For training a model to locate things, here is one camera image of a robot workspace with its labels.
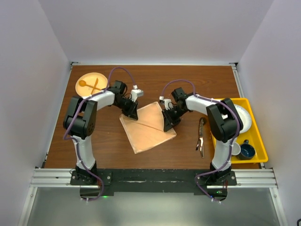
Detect white paper plate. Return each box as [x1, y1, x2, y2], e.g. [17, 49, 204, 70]
[234, 104, 252, 133]

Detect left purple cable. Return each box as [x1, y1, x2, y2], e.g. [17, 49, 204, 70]
[63, 67, 137, 203]

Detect aluminium frame rail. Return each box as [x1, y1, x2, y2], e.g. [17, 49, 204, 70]
[30, 169, 277, 188]

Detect yellow plastic bin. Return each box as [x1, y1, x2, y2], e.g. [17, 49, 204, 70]
[210, 97, 269, 164]

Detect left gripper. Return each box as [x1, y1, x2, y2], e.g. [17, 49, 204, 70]
[114, 97, 139, 120]

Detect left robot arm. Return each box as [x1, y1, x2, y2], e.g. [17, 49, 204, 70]
[63, 81, 143, 185]

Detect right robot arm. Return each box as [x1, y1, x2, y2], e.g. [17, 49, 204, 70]
[159, 88, 244, 185]

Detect dark blue mug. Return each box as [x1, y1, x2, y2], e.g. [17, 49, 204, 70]
[238, 139, 256, 160]

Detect wooden knife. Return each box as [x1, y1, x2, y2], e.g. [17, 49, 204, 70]
[91, 78, 98, 95]

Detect wooden spoon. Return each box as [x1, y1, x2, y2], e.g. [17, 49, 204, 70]
[79, 80, 101, 90]

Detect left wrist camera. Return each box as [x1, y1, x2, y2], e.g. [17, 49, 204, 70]
[131, 89, 144, 102]

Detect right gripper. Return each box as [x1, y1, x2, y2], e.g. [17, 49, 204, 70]
[162, 106, 187, 132]

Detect white mug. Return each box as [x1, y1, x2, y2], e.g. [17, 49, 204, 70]
[231, 142, 241, 156]

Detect beige cloth napkin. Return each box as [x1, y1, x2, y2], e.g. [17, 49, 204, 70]
[119, 102, 177, 153]

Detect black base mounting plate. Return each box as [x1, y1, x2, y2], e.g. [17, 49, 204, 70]
[70, 169, 237, 200]

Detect round bamboo plate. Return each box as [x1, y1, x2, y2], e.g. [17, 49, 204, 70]
[75, 72, 108, 97]

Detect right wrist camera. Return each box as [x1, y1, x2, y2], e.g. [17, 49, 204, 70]
[159, 96, 173, 110]

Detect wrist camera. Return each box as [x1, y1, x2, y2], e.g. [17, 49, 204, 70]
[159, 96, 173, 110]
[131, 89, 144, 102]

